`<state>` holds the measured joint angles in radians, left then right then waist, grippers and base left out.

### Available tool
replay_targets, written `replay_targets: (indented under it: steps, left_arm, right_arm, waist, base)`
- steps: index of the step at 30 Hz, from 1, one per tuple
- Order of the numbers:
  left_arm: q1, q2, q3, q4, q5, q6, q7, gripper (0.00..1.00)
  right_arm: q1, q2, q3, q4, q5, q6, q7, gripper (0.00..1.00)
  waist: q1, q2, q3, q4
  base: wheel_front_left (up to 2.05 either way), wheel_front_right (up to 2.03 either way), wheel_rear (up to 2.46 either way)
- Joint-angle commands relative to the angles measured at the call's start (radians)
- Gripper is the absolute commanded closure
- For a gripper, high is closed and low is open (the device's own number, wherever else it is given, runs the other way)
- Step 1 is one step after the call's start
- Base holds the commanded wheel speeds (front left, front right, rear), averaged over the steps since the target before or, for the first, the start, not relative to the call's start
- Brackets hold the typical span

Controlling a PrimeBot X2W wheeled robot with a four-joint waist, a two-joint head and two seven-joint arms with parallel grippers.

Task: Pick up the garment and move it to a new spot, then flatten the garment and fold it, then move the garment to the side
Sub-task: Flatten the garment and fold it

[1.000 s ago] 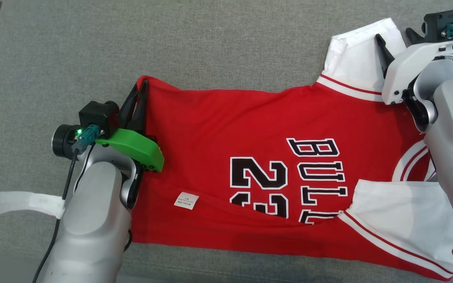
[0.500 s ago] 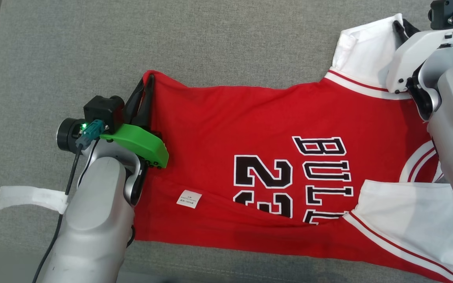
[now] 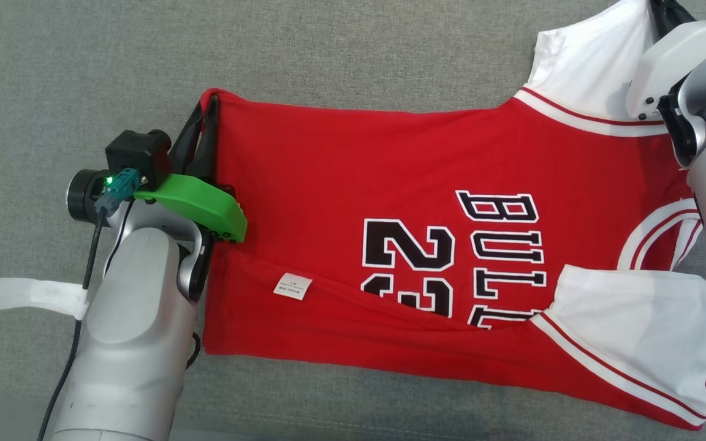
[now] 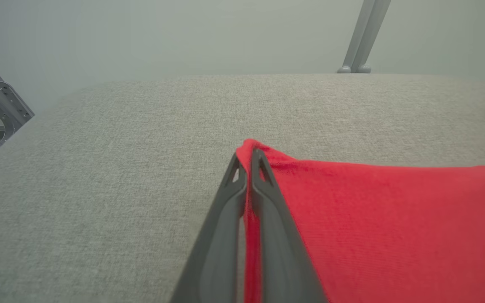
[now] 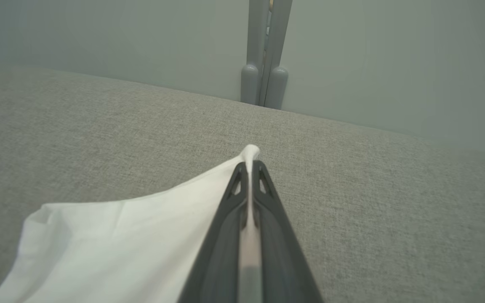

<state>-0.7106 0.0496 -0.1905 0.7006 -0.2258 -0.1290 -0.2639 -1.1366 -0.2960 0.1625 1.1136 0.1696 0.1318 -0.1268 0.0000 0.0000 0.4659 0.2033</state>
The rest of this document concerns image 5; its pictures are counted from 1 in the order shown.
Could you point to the grey partition post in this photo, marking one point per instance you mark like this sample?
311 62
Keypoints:
263 50

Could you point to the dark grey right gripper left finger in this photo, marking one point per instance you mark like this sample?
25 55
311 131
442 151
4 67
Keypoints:
217 261

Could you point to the red Bulls jersey white sleeves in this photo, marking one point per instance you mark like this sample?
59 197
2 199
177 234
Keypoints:
120 244

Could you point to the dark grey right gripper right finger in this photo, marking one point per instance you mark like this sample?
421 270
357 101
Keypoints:
282 261

